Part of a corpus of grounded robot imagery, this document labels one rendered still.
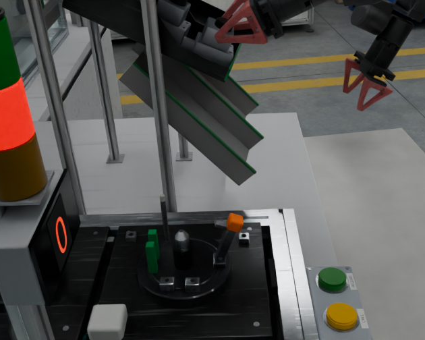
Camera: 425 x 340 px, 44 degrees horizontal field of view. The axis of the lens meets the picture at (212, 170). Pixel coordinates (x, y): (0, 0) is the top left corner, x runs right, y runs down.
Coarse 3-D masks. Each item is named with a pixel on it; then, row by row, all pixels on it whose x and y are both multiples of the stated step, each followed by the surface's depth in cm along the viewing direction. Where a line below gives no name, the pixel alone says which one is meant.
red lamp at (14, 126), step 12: (0, 96) 41; (12, 96) 41; (24, 96) 43; (0, 108) 41; (12, 108) 42; (24, 108) 43; (0, 120) 41; (12, 120) 42; (24, 120) 43; (0, 132) 42; (12, 132) 42; (24, 132) 43; (0, 144) 42; (12, 144) 43
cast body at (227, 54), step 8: (208, 24) 83; (216, 24) 83; (200, 32) 87; (208, 32) 82; (216, 32) 82; (232, 32) 84; (184, 40) 85; (192, 40) 85; (200, 40) 84; (208, 40) 83; (216, 40) 83; (192, 48) 86; (200, 48) 84; (208, 48) 84; (216, 48) 84; (224, 48) 84; (232, 48) 87; (208, 56) 85; (216, 56) 85; (224, 56) 85; (232, 56) 85; (224, 64) 86
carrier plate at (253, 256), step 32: (192, 224) 88; (256, 224) 88; (128, 256) 82; (256, 256) 81; (128, 288) 76; (256, 288) 75; (128, 320) 71; (160, 320) 71; (192, 320) 71; (224, 320) 70; (256, 320) 70
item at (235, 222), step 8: (232, 216) 73; (240, 216) 73; (216, 224) 73; (224, 224) 73; (232, 224) 72; (240, 224) 72; (232, 232) 73; (224, 240) 74; (232, 240) 74; (224, 248) 75; (216, 256) 76; (224, 256) 76
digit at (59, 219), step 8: (56, 208) 49; (64, 208) 52; (56, 216) 49; (64, 216) 52; (48, 224) 47; (56, 224) 49; (64, 224) 51; (56, 232) 49; (64, 232) 51; (56, 240) 49; (64, 240) 51; (56, 248) 49; (64, 248) 51; (56, 256) 49; (64, 256) 51
